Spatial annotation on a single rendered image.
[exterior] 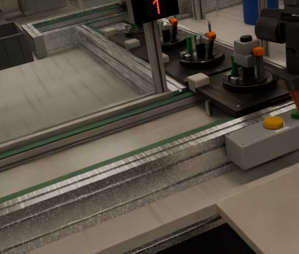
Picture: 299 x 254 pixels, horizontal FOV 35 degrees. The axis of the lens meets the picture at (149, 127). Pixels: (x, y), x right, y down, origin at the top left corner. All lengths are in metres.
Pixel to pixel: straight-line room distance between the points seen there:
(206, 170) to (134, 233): 0.23
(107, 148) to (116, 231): 0.26
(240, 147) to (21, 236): 0.47
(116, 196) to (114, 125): 0.29
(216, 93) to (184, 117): 0.10
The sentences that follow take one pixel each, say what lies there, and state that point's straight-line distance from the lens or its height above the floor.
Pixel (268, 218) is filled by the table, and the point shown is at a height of 0.86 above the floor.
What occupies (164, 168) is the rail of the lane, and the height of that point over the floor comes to 0.93.
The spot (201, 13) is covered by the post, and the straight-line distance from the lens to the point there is 2.39.
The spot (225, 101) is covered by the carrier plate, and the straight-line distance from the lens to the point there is 1.16.
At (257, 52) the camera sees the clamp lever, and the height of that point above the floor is 1.07.
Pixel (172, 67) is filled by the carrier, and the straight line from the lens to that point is 1.44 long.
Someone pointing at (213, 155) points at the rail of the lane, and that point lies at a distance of 1.04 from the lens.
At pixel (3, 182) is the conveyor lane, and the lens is 1.14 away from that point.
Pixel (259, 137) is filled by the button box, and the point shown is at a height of 0.96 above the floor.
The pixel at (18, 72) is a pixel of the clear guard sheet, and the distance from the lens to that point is 1.18.
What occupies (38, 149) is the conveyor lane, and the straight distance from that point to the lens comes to 1.18.
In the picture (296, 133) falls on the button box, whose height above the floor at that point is 0.94.
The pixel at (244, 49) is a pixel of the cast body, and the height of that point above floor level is 1.07.
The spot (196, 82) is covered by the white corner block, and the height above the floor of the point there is 0.99.
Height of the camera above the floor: 1.45
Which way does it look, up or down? 26 degrees down
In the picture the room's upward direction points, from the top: 10 degrees counter-clockwise
